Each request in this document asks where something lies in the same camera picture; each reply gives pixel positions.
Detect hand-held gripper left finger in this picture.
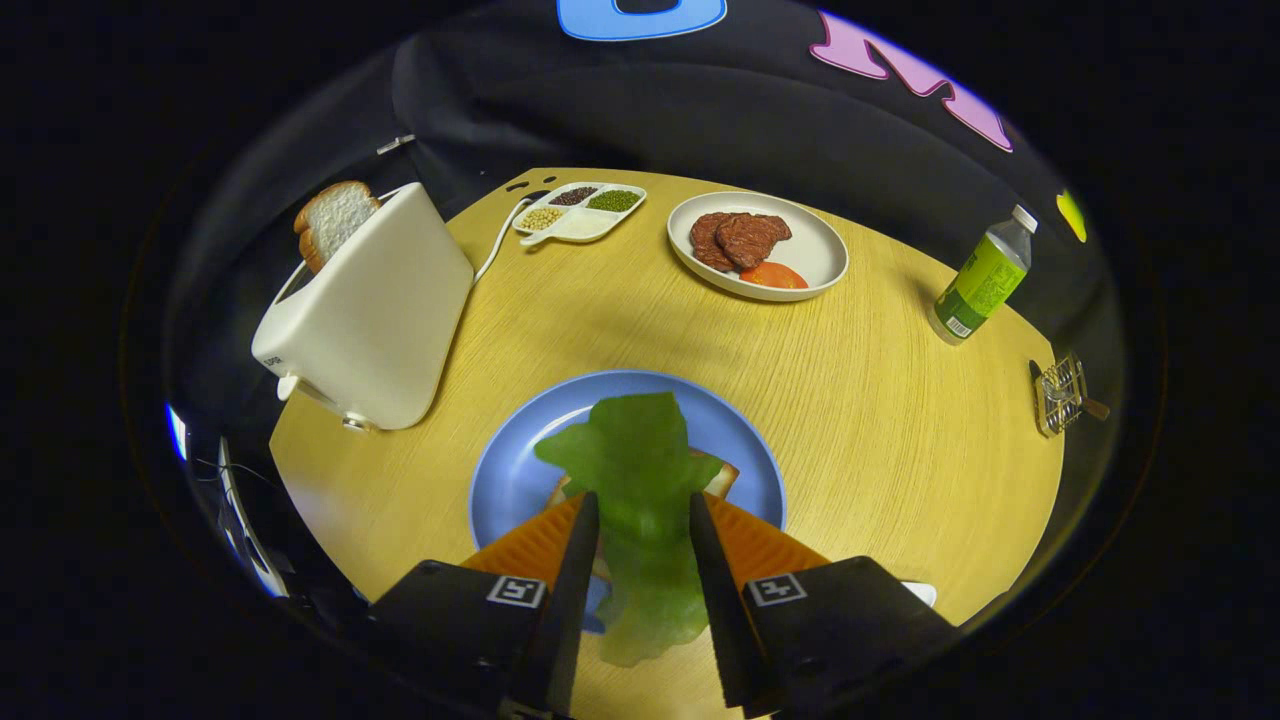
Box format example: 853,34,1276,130
365,490,601,720

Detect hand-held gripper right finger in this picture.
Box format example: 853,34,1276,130
688,490,961,720

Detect green lettuce leaf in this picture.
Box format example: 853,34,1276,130
534,392,725,668

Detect plain white bread slice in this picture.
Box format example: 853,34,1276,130
293,181,382,275

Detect bread slice with ham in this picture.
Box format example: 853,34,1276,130
545,452,742,511

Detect blue round plate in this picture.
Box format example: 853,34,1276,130
469,370,788,633

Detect red tomato slice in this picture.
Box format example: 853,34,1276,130
739,261,809,291

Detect brown meat slice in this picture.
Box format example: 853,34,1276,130
689,212,741,273
716,213,793,270

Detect white toaster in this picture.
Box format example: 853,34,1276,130
251,182,475,433

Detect cream round plate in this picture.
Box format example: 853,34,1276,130
667,191,850,303

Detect white divided dish of beans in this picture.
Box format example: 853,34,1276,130
512,182,648,247

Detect green label plastic bottle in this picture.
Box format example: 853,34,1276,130
934,205,1039,343

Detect black backdrop cloth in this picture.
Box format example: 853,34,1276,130
165,0,1111,441

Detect white toaster cable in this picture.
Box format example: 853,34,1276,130
472,195,531,284

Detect metal wire rack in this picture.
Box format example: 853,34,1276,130
1029,352,1111,438

